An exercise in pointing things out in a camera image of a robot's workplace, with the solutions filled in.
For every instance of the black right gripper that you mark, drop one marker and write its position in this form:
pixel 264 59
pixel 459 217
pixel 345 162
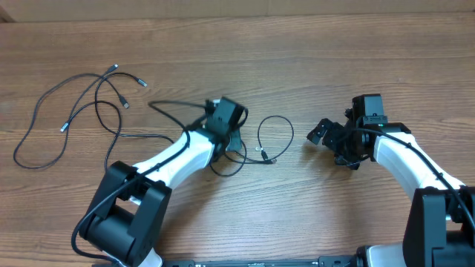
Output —
pixel 335 135

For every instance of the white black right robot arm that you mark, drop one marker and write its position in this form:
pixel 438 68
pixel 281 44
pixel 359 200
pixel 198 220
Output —
pixel 440 226

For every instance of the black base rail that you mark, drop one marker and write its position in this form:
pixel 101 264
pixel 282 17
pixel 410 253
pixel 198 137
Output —
pixel 322 261

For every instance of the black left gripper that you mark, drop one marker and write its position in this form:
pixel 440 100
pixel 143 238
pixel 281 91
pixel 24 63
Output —
pixel 234 144

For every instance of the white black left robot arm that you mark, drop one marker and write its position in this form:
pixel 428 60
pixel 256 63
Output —
pixel 125 216

